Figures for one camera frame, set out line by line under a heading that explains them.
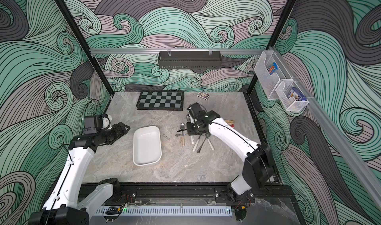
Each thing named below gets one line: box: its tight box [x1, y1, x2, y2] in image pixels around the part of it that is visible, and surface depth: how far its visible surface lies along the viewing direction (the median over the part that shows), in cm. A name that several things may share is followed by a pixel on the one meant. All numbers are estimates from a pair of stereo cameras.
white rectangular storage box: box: [132, 125, 163, 167], surface depth 92 cm
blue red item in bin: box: [268, 61, 279, 75], surface depth 85 cm
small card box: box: [196, 91, 211, 101], surface depth 120 cm
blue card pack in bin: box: [287, 87, 308, 102], surface depth 66 cm
